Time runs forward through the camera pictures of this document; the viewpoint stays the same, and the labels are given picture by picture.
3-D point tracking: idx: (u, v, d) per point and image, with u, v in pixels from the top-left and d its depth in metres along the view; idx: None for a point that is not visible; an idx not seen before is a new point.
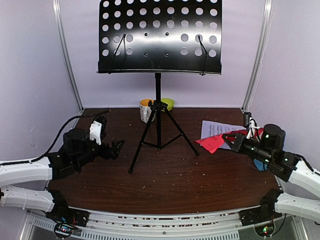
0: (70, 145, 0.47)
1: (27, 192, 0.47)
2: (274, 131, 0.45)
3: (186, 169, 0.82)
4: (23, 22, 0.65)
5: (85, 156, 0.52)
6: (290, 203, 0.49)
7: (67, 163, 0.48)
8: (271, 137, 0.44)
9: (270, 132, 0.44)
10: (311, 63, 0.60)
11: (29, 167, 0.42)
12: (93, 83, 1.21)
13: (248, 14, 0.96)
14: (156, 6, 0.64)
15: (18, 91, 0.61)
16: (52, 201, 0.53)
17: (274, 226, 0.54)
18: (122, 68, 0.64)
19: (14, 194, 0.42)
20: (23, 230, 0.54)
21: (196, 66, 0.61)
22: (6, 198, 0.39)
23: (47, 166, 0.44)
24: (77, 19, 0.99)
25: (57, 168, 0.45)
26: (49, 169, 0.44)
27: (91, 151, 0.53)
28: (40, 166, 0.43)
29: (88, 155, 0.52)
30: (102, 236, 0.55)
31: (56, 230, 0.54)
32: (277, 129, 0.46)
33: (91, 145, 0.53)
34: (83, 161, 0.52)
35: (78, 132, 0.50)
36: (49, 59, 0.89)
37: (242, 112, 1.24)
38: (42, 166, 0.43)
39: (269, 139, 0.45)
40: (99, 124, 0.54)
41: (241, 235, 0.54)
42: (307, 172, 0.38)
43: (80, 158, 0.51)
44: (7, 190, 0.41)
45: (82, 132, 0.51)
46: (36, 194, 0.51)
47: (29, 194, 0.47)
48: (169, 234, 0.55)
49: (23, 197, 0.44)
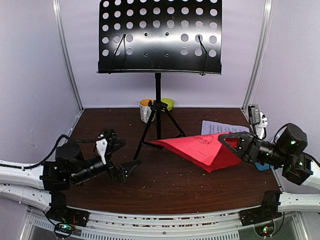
0: (59, 162, 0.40)
1: (25, 189, 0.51)
2: (300, 134, 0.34)
3: (186, 169, 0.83)
4: (24, 23, 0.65)
5: (83, 174, 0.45)
6: (294, 203, 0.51)
7: (60, 179, 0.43)
8: (298, 145, 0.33)
9: (297, 138, 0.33)
10: (311, 63, 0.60)
11: (19, 174, 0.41)
12: (93, 83, 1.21)
13: (249, 13, 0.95)
14: (156, 6, 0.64)
15: (18, 91, 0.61)
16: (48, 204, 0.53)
17: (274, 226, 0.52)
18: (122, 69, 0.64)
19: (10, 189, 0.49)
20: (22, 230, 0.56)
21: (196, 66, 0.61)
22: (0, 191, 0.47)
23: (37, 178, 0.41)
24: (77, 19, 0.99)
25: (48, 181, 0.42)
26: (39, 179, 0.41)
27: (90, 168, 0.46)
28: (30, 175, 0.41)
29: (86, 172, 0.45)
30: (102, 235, 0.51)
31: (56, 230, 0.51)
32: (298, 129, 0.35)
33: (92, 162, 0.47)
34: (79, 177, 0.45)
35: (65, 151, 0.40)
36: (49, 58, 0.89)
37: (242, 112, 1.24)
38: (32, 177, 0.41)
39: (293, 146, 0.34)
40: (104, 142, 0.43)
41: (242, 235, 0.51)
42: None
43: (77, 175, 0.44)
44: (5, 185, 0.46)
45: (74, 148, 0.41)
46: (34, 193, 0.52)
47: (26, 193, 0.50)
48: (169, 233, 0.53)
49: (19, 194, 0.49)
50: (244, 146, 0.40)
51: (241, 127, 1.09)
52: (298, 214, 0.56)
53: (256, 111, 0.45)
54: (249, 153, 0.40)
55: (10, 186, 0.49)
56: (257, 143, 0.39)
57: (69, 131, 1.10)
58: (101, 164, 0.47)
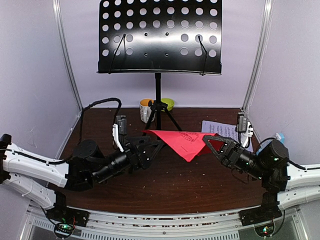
0: (77, 162, 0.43)
1: (34, 185, 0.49)
2: (283, 152, 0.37)
3: (186, 169, 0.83)
4: (23, 22, 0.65)
5: (104, 171, 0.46)
6: (293, 198, 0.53)
7: (82, 179, 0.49)
8: (281, 161, 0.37)
9: (281, 156, 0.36)
10: (312, 63, 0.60)
11: (44, 168, 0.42)
12: (93, 83, 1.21)
13: (249, 13, 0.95)
14: (156, 6, 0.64)
15: (18, 91, 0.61)
16: (52, 203, 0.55)
17: (274, 226, 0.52)
18: (122, 68, 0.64)
19: (20, 181, 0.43)
20: (23, 230, 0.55)
21: (196, 66, 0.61)
22: (11, 182, 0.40)
23: (63, 175, 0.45)
24: (77, 19, 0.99)
25: (73, 180, 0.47)
26: (64, 178, 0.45)
27: (111, 165, 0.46)
28: (56, 172, 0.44)
29: (108, 169, 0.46)
30: (102, 235, 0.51)
31: (56, 230, 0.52)
32: (282, 146, 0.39)
33: (113, 157, 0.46)
34: (101, 175, 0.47)
35: (84, 150, 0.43)
36: (49, 58, 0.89)
37: (241, 113, 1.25)
38: (56, 173, 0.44)
39: (274, 160, 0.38)
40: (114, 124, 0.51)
41: (242, 235, 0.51)
42: (301, 173, 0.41)
43: (98, 173, 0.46)
44: (15, 176, 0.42)
45: (89, 146, 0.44)
46: (41, 191, 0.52)
47: (35, 189, 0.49)
48: (169, 234, 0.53)
49: (28, 188, 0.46)
50: (226, 151, 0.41)
51: None
52: (298, 214, 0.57)
53: (244, 120, 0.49)
54: (229, 159, 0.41)
55: (20, 178, 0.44)
56: (239, 150, 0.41)
57: (69, 132, 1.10)
58: (122, 158, 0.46)
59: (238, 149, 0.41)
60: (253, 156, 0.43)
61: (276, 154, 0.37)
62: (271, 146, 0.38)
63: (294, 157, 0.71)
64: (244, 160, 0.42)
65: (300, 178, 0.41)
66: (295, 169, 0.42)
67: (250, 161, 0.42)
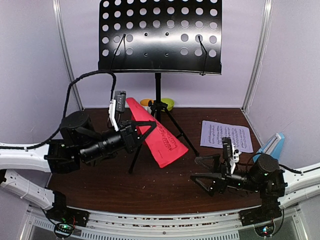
0: (65, 135, 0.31)
1: (30, 186, 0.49)
2: (271, 165, 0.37)
3: (186, 169, 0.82)
4: (23, 22, 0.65)
5: (94, 150, 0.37)
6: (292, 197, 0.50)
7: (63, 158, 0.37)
8: (271, 174, 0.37)
9: (270, 170, 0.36)
10: (313, 63, 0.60)
11: (21, 154, 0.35)
12: (93, 83, 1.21)
13: (249, 13, 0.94)
14: (156, 6, 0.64)
15: (18, 91, 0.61)
16: (50, 203, 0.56)
17: (274, 226, 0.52)
18: (122, 68, 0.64)
19: (16, 183, 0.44)
20: (22, 230, 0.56)
21: (196, 66, 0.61)
22: (7, 184, 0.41)
23: (42, 158, 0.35)
24: (77, 19, 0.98)
25: (54, 161, 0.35)
26: (43, 158, 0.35)
27: (103, 144, 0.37)
28: (34, 156, 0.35)
29: (99, 148, 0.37)
30: (102, 235, 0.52)
31: (56, 230, 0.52)
32: (270, 158, 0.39)
33: (106, 137, 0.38)
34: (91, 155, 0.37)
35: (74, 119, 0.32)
36: (49, 58, 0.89)
37: (242, 113, 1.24)
38: (36, 157, 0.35)
39: (264, 175, 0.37)
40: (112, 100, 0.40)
41: (241, 235, 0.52)
42: (298, 177, 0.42)
43: (87, 150, 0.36)
44: (11, 178, 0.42)
45: (84, 116, 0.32)
46: (39, 191, 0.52)
47: (31, 190, 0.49)
48: (169, 234, 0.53)
49: (24, 190, 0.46)
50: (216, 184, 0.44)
51: (241, 127, 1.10)
52: (298, 214, 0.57)
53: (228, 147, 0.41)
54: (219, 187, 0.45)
55: (16, 180, 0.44)
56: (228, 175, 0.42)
57: None
58: (117, 139, 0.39)
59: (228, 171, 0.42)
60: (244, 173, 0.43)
61: (265, 169, 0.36)
62: (259, 161, 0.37)
63: (293, 157, 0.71)
64: (236, 180, 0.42)
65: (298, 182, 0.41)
66: (291, 173, 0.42)
67: (243, 178, 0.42)
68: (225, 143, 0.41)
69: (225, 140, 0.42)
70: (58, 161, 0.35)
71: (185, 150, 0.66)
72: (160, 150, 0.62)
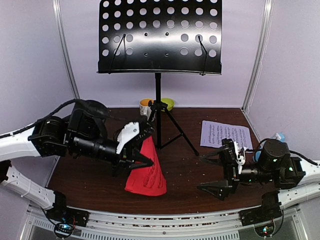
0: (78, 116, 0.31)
1: (32, 185, 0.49)
2: (280, 150, 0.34)
3: (186, 169, 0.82)
4: (23, 22, 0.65)
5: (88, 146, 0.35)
6: (294, 197, 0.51)
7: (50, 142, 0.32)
8: (281, 159, 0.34)
9: (277, 155, 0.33)
10: (312, 63, 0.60)
11: (6, 141, 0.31)
12: (92, 83, 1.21)
13: (249, 13, 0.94)
14: (156, 6, 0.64)
15: (18, 92, 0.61)
16: (51, 203, 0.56)
17: (274, 226, 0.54)
18: (122, 68, 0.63)
19: (18, 182, 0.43)
20: (23, 230, 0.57)
21: (196, 66, 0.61)
22: (8, 183, 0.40)
23: (26, 140, 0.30)
24: (77, 19, 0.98)
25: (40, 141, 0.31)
26: (28, 141, 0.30)
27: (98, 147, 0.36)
28: (17, 141, 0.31)
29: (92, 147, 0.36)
30: (102, 235, 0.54)
31: (56, 230, 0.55)
32: (278, 143, 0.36)
33: (105, 143, 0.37)
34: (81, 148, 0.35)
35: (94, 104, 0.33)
36: (49, 58, 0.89)
37: (242, 113, 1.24)
38: (20, 141, 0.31)
39: (274, 161, 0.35)
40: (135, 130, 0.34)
41: (241, 235, 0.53)
42: (315, 168, 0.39)
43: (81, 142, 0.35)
44: (12, 176, 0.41)
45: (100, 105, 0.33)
46: (40, 191, 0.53)
47: (33, 189, 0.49)
48: (169, 234, 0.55)
49: (25, 189, 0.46)
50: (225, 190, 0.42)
51: (241, 127, 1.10)
52: (298, 214, 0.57)
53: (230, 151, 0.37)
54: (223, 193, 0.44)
55: (18, 179, 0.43)
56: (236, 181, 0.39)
57: None
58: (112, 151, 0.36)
59: (236, 173, 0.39)
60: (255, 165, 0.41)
61: (272, 154, 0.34)
62: (265, 148, 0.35)
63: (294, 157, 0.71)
64: (247, 174, 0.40)
65: (315, 173, 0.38)
66: (308, 163, 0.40)
67: (254, 170, 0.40)
68: (225, 148, 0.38)
69: (225, 144, 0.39)
70: (44, 141, 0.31)
71: (162, 192, 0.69)
72: (135, 180, 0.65)
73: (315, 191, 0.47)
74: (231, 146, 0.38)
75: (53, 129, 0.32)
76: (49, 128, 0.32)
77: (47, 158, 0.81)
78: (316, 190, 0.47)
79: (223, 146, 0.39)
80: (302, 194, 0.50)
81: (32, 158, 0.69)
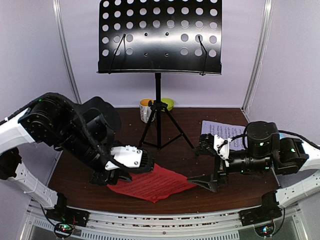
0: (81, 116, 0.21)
1: (38, 185, 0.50)
2: (264, 131, 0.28)
3: (186, 169, 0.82)
4: (23, 23, 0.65)
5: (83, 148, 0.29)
6: (292, 195, 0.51)
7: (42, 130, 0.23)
8: (268, 141, 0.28)
9: (264, 138, 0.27)
10: (313, 63, 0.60)
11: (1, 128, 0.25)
12: (92, 82, 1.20)
13: (249, 13, 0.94)
14: (156, 6, 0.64)
15: (18, 91, 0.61)
16: (52, 205, 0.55)
17: (274, 226, 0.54)
18: (122, 68, 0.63)
19: (24, 180, 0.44)
20: (23, 230, 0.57)
21: (196, 66, 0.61)
22: (16, 180, 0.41)
23: (15, 124, 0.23)
24: (76, 19, 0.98)
25: (30, 126, 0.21)
26: (19, 125, 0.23)
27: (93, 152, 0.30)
28: (7, 127, 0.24)
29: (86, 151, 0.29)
30: (102, 235, 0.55)
31: (56, 230, 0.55)
32: (262, 123, 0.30)
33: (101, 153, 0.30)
34: (75, 148, 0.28)
35: (112, 119, 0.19)
36: (49, 59, 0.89)
37: (242, 112, 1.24)
38: (10, 128, 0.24)
39: (264, 146, 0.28)
40: (137, 163, 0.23)
41: (242, 235, 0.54)
42: (318, 152, 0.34)
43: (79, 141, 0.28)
44: (20, 174, 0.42)
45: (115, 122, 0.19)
46: (45, 192, 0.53)
47: (38, 189, 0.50)
48: (169, 234, 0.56)
49: (31, 188, 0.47)
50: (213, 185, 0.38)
51: (241, 127, 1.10)
52: (298, 214, 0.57)
53: (207, 147, 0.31)
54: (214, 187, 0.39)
55: (25, 178, 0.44)
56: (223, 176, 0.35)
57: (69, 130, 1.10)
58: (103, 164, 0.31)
59: (223, 166, 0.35)
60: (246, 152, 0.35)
61: (256, 138, 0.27)
62: (247, 132, 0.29)
63: None
64: (239, 164, 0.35)
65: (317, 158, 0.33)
66: (309, 146, 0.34)
67: (246, 159, 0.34)
68: (202, 145, 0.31)
69: (204, 141, 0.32)
70: (31, 123, 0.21)
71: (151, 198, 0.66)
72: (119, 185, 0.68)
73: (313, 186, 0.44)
74: (209, 143, 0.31)
75: (51, 110, 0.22)
76: (47, 107, 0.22)
77: (47, 156, 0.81)
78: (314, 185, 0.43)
79: (201, 144, 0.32)
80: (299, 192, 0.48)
81: (36, 150, 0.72)
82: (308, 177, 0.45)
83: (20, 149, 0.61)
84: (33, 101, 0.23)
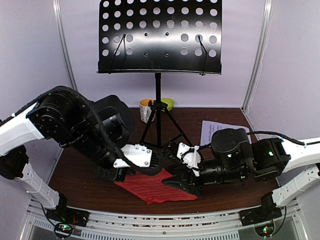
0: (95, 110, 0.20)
1: (43, 186, 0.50)
2: (228, 143, 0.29)
3: None
4: (23, 23, 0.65)
5: (92, 146, 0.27)
6: (285, 194, 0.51)
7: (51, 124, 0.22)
8: (235, 151, 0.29)
9: (228, 150, 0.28)
10: (313, 64, 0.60)
11: (10, 124, 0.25)
12: (92, 82, 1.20)
13: (249, 13, 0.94)
14: (156, 6, 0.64)
15: (18, 91, 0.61)
16: (54, 205, 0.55)
17: (274, 226, 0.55)
18: (122, 68, 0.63)
19: (30, 180, 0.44)
20: (23, 230, 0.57)
21: (196, 66, 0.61)
22: (22, 180, 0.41)
23: (23, 120, 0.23)
24: (76, 18, 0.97)
25: (40, 120, 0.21)
26: (27, 120, 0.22)
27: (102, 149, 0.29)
28: (16, 123, 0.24)
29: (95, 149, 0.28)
30: (102, 235, 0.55)
31: (56, 230, 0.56)
32: (230, 133, 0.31)
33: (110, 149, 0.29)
34: (85, 147, 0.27)
35: (128, 120, 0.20)
36: (49, 59, 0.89)
37: (242, 112, 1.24)
38: (18, 124, 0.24)
39: (234, 155, 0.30)
40: (147, 163, 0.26)
41: (242, 235, 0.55)
42: (302, 149, 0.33)
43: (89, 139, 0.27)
44: (26, 175, 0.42)
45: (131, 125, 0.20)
46: (48, 192, 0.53)
47: (42, 190, 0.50)
48: (169, 234, 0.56)
49: (36, 188, 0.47)
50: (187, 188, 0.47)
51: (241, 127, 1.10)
52: (298, 214, 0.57)
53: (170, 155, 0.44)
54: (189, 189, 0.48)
55: (31, 178, 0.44)
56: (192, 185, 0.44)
57: None
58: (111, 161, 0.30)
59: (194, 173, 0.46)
60: (215, 163, 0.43)
61: (222, 150, 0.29)
62: (212, 146, 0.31)
63: None
64: (211, 173, 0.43)
65: (302, 156, 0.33)
66: (292, 144, 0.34)
67: (216, 169, 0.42)
68: (167, 153, 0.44)
69: (167, 150, 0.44)
70: (41, 117, 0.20)
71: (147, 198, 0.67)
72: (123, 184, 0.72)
73: (306, 182, 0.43)
74: (172, 151, 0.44)
75: (62, 103, 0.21)
76: (58, 100, 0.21)
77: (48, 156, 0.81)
78: (307, 180, 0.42)
79: (165, 153, 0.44)
80: (293, 191, 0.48)
81: (36, 150, 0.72)
82: (301, 173, 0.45)
83: (25, 145, 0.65)
84: (43, 95, 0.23)
